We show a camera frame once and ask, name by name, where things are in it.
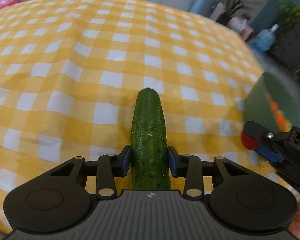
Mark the green colander bowl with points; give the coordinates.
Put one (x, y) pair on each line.
(257, 108)

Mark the pink box on console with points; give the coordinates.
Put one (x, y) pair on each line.
(7, 3)

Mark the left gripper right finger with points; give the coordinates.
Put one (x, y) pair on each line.
(189, 167)

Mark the yellow white checkered tablecloth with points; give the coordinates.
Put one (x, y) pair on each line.
(70, 71)

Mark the green cucumber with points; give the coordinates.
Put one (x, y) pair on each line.
(149, 162)

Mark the dark grey drawer cabinet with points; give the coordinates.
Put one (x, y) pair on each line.
(287, 48)

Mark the orange mandarin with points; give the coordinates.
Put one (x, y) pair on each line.
(280, 119)
(273, 106)

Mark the blue grey trash bin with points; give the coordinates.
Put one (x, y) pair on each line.
(203, 7)

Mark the red cherry tomato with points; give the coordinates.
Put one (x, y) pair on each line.
(248, 142)

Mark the trailing green pothos plant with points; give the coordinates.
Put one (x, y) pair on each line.
(288, 17)

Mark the blue water jug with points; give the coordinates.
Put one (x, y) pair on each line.
(265, 39)

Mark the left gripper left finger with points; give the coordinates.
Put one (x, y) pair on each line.
(110, 166)

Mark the pink small heater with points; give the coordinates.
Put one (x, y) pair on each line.
(246, 33)

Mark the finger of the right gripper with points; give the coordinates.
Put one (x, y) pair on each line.
(269, 154)
(263, 135)

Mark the white plastic bag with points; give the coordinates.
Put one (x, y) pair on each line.
(237, 24)

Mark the potted long leaf plant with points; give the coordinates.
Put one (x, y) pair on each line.
(231, 7)

